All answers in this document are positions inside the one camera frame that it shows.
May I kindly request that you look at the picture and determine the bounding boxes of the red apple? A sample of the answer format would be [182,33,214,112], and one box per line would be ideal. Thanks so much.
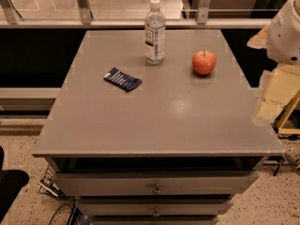
[191,50,217,76]

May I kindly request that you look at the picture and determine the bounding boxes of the grey drawer cabinet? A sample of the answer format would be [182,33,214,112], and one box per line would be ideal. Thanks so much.
[34,30,284,225]

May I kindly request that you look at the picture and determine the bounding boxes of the clear plastic water bottle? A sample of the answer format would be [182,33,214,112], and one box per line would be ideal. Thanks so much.
[144,0,166,65]

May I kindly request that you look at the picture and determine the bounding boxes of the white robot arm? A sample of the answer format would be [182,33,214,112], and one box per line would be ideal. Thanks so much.
[247,0,300,126]

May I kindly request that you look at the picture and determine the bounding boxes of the power strip on floor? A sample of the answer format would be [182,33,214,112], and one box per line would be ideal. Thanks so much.
[39,178,61,197]

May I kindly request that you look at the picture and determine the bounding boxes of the blue rxbar wrapper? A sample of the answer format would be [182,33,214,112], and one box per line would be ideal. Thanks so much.
[104,67,143,93]

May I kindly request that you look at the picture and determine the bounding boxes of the black floor cable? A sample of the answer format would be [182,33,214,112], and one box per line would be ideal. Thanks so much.
[48,202,79,225]

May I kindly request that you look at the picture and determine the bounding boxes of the yellow frame stand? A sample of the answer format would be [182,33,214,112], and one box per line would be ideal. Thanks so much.
[277,90,300,135]

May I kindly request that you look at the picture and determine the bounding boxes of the metal railing frame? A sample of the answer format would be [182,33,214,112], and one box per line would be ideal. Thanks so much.
[0,0,287,29]

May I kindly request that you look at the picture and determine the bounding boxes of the black chair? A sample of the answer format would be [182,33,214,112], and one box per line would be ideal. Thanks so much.
[0,146,29,222]

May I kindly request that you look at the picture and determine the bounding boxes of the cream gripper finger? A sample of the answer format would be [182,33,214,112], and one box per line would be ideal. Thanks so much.
[247,25,269,49]
[255,64,300,122]

